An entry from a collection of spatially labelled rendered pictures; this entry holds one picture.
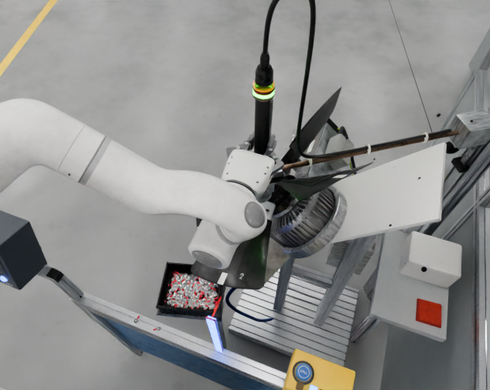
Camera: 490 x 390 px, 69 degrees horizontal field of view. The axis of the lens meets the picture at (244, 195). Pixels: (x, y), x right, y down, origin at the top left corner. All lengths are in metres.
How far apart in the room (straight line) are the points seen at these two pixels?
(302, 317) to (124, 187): 1.62
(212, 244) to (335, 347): 1.52
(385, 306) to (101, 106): 2.80
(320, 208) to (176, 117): 2.21
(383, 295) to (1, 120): 1.19
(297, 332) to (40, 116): 1.73
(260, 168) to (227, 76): 2.79
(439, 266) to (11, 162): 1.21
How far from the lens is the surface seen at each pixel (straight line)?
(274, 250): 1.17
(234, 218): 0.59
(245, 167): 0.76
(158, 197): 0.61
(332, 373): 1.03
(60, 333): 2.38
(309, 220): 1.08
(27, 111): 0.62
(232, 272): 0.95
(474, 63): 4.01
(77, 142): 0.61
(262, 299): 2.12
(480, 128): 1.17
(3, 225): 1.17
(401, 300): 1.38
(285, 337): 2.06
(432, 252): 1.38
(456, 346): 1.42
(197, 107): 3.20
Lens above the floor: 2.07
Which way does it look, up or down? 55 degrees down
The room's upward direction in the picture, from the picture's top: 1 degrees counter-clockwise
